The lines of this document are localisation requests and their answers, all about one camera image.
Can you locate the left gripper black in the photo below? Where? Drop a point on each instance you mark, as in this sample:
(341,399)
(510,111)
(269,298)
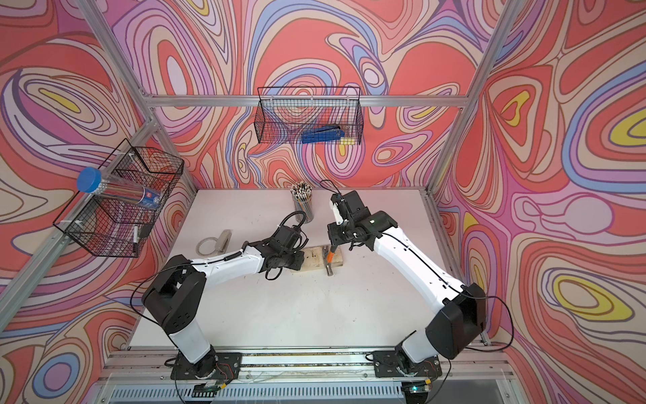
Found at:
(299,259)

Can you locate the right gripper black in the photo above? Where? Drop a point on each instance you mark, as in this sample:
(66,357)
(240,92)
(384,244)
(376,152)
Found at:
(335,239)

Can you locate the wooden block with nails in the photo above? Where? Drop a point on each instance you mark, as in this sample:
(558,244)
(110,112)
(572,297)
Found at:
(315,258)

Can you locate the claw hammer orange black handle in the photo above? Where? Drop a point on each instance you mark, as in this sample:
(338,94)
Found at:
(330,257)

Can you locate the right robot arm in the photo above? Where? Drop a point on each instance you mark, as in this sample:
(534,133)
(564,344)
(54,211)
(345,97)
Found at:
(458,310)

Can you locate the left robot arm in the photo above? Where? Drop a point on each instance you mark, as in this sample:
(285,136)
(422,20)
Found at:
(173,297)

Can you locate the cup of coloured pencils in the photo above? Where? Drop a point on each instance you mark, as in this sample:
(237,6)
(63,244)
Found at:
(301,194)

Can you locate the yellow item in basket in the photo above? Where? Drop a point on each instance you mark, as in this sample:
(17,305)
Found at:
(346,142)

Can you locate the blue tool in basket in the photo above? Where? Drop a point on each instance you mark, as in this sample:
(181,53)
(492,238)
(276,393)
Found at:
(322,134)

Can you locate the clear bottle blue cap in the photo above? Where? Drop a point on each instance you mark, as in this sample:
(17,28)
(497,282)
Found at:
(95,182)

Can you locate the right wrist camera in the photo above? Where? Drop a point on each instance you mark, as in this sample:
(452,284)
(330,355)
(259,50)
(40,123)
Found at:
(339,207)

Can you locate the back wire basket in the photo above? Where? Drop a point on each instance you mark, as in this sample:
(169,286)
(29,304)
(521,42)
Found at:
(284,113)

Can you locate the wire basket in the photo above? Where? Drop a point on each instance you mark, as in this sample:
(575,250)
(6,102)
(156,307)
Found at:
(284,113)
(111,228)

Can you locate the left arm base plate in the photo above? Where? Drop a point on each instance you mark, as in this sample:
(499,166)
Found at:
(223,366)

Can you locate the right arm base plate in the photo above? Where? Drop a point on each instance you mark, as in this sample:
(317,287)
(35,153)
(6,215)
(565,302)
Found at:
(391,364)

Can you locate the left wire basket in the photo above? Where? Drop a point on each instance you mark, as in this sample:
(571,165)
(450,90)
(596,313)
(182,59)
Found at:
(111,228)

